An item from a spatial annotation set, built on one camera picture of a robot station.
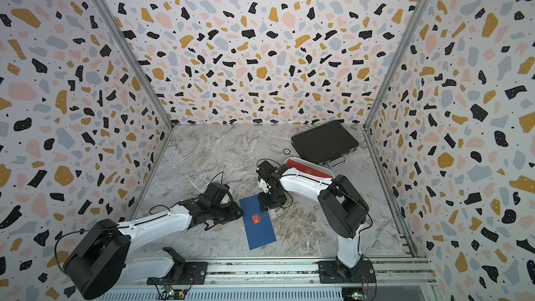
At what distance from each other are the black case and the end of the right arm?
0.31m

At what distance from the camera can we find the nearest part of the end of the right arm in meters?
0.67

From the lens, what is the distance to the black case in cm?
105
